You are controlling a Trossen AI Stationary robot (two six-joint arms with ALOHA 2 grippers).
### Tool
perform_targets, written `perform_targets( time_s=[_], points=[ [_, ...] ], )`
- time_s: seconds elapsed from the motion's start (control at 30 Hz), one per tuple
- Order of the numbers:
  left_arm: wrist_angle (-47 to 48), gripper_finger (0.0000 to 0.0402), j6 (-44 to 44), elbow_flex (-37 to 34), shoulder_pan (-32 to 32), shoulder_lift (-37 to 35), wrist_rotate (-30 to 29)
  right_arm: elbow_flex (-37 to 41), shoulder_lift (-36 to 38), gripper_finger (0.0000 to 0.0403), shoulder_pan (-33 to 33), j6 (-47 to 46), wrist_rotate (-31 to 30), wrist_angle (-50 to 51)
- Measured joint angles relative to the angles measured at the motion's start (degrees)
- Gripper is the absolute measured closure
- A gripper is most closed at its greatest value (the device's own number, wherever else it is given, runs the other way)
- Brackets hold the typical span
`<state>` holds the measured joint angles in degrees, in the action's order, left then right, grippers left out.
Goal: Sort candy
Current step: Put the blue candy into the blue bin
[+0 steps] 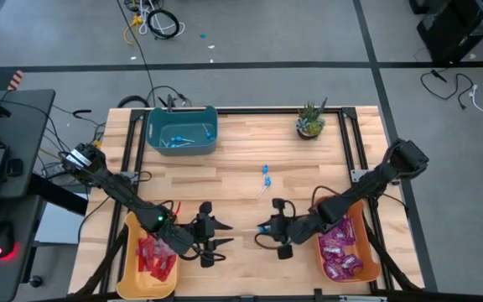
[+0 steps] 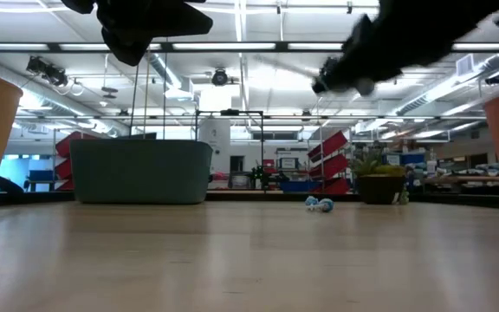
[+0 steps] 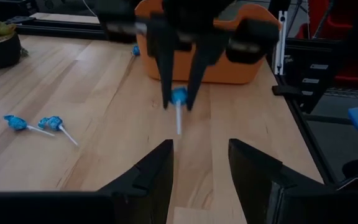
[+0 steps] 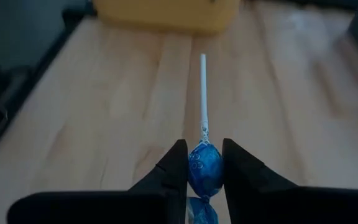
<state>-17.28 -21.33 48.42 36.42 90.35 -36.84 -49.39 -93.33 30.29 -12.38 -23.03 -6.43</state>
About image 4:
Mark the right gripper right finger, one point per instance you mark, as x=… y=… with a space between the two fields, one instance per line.
x=244 y=177

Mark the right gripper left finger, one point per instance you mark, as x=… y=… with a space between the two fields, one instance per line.
x=172 y=177

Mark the blue lollipop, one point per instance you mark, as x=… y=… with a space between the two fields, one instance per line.
x=205 y=168

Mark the yellow plastic bin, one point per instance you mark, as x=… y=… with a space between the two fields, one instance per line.
x=166 y=15

